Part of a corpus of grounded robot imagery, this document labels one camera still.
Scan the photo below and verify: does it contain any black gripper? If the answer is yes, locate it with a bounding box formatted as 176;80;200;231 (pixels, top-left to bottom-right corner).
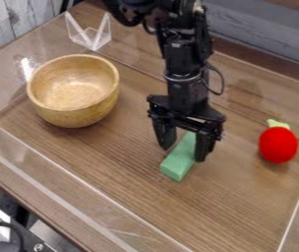
147;74;225;162

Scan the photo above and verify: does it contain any green rectangular block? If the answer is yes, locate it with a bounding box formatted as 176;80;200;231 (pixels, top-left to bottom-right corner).
160;132;195;181

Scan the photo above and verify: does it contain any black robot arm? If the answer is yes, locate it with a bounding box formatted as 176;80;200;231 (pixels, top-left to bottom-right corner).
102;0;225;162

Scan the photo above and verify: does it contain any wooden bowl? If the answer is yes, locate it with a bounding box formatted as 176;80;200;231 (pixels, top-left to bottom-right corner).
26;54;118;128

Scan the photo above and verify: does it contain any red plush strawberry toy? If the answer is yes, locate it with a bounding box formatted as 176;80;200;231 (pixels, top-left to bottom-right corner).
259;119;298;163

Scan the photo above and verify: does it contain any black metal equipment base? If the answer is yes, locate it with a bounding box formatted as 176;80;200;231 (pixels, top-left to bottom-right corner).
0;221;72;252

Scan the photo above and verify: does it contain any clear acrylic corner bracket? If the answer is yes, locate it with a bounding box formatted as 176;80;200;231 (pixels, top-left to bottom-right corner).
64;12;112;51

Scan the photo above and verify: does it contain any clear acrylic tray wall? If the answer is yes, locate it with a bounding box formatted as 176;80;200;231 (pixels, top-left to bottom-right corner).
0;127;191;252

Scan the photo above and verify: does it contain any black cable loop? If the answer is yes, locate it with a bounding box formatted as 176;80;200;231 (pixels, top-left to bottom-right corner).
0;220;28;252

